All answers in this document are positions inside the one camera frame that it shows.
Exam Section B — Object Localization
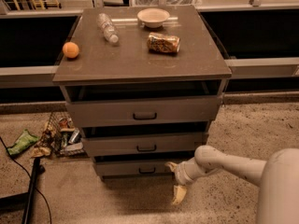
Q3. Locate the green chip bag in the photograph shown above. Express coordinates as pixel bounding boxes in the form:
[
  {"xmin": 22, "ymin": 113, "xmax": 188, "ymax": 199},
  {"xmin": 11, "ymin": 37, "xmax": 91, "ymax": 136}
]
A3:
[{"xmin": 7, "ymin": 129, "xmax": 39, "ymax": 156}]

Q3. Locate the grey drawer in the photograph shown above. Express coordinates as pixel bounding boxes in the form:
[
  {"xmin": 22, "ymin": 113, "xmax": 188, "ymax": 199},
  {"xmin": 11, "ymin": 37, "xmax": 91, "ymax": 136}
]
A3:
[
  {"xmin": 82, "ymin": 132, "xmax": 208, "ymax": 157},
  {"xmin": 93, "ymin": 152, "xmax": 193, "ymax": 177},
  {"xmin": 66, "ymin": 96, "xmax": 221, "ymax": 128}
]

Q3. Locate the grey bottom drawer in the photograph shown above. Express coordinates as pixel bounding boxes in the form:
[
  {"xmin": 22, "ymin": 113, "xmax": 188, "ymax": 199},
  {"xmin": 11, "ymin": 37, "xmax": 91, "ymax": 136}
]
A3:
[{"xmin": 93, "ymin": 152, "xmax": 193, "ymax": 177}]

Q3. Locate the clear plastic water bottle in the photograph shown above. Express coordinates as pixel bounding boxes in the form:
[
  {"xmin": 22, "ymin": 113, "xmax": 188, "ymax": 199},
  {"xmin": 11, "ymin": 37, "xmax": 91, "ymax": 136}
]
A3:
[{"xmin": 97, "ymin": 13, "xmax": 119, "ymax": 45}]

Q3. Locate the wire basket with trash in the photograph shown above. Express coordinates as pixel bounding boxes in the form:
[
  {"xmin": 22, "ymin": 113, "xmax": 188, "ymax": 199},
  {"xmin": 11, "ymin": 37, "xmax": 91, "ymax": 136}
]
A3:
[{"xmin": 46, "ymin": 112, "xmax": 85, "ymax": 157}]

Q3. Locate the grey drawer cabinet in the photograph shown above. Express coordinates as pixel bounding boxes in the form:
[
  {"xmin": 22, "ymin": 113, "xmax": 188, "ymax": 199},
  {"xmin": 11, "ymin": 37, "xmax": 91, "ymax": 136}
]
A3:
[{"xmin": 51, "ymin": 5, "xmax": 233, "ymax": 182}]

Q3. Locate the crumpled snack wrapper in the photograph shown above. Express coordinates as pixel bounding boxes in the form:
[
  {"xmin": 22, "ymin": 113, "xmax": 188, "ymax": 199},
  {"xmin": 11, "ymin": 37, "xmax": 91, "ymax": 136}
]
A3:
[{"xmin": 31, "ymin": 121, "xmax": 57, "ymax": 159}]

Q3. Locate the crushed orange soda can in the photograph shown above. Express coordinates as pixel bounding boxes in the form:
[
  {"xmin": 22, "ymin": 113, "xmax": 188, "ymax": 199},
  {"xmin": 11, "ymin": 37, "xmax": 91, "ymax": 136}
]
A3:
[{"xmin": 147, "ymin": 33, "xmax": 180, "ymax": 53}]

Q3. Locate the orange ball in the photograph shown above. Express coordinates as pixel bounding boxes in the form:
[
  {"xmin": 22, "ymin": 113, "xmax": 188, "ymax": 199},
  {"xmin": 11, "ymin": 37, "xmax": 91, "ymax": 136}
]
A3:
[{"xmin": 63, "ymin": 42, "xmax": 79, "ymax": 59}]

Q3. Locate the grey metal railing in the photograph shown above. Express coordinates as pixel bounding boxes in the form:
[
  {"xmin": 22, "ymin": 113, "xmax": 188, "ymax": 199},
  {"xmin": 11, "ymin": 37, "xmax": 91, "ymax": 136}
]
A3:
[{"xmin": 0, "ymin": 57, "xmax": 299, "ymax": 89}]

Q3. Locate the grey top drawer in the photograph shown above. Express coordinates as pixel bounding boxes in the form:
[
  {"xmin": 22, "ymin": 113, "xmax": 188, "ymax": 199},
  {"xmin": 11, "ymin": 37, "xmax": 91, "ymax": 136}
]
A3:
[{"xmin": 66, "ymin": 96, "xmax": 221, "ymax": 128}]

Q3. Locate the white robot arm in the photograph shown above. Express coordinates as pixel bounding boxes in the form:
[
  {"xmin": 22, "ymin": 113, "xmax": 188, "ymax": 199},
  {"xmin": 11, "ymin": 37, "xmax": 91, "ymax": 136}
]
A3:
[{"xmin": 165, "ymin": 146, "xmax": 299, "ymax": 224}]

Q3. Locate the grey middle drawer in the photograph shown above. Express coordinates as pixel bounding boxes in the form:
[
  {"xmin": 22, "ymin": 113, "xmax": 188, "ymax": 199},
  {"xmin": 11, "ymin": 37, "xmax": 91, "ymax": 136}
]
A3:
[{"xmin": 82, "ymin": 132, "xmax": 208, "ymax": 157}]

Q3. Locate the black cable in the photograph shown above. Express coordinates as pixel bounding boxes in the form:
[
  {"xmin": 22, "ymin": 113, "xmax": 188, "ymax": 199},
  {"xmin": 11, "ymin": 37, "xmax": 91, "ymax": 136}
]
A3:
[{"xmin": 0, "ymin": 135, "xmax": 52, "ymax": 224}]

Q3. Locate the white bowl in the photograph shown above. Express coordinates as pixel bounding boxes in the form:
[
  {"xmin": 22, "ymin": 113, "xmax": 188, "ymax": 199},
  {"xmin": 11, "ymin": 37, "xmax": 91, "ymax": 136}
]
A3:
[{"xmin": 137, "ymin": 8, "xmax": 170, "ymax": 28}]

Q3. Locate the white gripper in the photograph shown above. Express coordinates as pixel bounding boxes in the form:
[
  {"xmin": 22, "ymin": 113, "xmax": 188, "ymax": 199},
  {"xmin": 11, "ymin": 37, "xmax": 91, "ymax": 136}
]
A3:
[{"xmin": 165, "ymin": 158, "xmax": 209, "ymax": 205}]

